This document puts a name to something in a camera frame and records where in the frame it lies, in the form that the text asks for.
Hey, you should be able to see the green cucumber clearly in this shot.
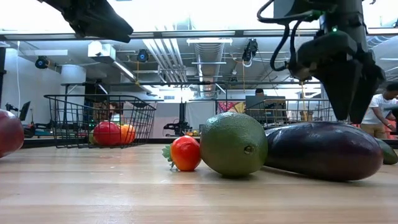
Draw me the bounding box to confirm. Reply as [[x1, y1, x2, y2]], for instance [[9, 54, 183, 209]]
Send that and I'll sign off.
[[376, 139, 398, 166]]

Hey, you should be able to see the black hanging ceiling device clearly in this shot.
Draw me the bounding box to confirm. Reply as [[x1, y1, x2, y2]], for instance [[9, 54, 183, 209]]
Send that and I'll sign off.
[[241, 39, 259, 68]]

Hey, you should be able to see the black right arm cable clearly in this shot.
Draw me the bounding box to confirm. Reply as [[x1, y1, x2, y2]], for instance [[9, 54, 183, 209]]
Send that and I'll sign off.
[[257, 0, 323, 72]]

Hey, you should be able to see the black overhead frame beam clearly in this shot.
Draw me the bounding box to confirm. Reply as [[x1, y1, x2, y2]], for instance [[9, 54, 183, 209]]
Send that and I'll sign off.
[[0, 29, 398, 41]]

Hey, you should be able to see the white ribbed air duct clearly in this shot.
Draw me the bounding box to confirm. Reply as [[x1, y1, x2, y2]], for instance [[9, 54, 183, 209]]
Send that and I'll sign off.
[[366, 35, 398, 50]]

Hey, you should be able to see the black ceiling spotlight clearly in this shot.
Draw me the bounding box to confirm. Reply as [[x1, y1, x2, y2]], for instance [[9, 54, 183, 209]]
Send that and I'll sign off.
[[34, 55, 50, 70], [136, 49, 150, 63]]

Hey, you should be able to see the small black monitor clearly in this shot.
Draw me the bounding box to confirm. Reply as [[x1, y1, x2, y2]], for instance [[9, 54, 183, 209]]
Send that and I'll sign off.
[[19, 101, 31, 121]]

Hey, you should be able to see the dark computer monitor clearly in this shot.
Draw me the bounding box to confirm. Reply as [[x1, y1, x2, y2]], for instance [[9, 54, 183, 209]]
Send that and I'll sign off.
[[245, 95, 287, 121]]

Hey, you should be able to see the small red-orange tomato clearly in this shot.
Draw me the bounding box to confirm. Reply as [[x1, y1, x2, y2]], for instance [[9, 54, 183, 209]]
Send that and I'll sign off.
[[161, 135, 202, 172]]

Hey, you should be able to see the white ceiling box unit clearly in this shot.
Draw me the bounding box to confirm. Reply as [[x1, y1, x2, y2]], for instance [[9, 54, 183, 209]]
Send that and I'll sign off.
[[87, 40, 118, 58]]

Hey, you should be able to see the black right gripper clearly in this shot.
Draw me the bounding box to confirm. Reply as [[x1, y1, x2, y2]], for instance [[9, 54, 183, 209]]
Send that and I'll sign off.
[[289, 30, 387, 124]]

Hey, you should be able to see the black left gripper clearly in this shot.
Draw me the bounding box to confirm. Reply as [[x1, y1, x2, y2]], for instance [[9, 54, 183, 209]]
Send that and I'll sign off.
[[37, 0, 134, 44]]

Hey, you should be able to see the silver ribbed air duct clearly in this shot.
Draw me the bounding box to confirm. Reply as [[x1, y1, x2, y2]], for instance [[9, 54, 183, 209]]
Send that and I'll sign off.
[[194, 42, 225, 97]]

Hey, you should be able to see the orange bell pepper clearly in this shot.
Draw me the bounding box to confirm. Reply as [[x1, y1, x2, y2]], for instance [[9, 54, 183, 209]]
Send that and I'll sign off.
[[119, 124, 137, 144]]

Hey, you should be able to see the bronze wire basket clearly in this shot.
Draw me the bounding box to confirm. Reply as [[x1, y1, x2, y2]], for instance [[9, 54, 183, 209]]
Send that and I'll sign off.
[[245, 98, 338, 129]]

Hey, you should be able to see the green avocado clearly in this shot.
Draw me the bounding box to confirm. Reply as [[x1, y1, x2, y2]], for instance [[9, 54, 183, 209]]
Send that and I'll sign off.
[[200, 111, 269, 177]]

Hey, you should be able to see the white ceiling light fixture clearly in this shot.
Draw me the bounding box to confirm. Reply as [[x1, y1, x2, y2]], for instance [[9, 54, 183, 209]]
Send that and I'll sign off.
[[186, 37, 233, 46]]

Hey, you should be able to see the colourful patterned cloth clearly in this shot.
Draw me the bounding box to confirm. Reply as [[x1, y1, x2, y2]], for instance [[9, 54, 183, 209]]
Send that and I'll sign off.
[[217, 101, 246, 114]]

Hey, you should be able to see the dark red apple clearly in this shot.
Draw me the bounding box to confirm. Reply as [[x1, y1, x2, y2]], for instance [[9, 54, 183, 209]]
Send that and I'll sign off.
[[0, 108, 25, 159]]

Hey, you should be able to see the black wire basket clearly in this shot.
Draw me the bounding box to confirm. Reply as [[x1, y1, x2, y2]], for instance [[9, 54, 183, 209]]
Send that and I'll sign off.
[[44, 94, 157, 149]]

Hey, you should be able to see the purple eggplant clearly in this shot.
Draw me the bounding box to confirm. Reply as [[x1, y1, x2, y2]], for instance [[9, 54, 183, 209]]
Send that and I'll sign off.
[[264, 120, 384, 182]]

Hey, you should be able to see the black table frame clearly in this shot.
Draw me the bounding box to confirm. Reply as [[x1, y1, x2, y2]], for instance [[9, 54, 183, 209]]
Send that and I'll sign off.
[[21, 136, 398, 149]]

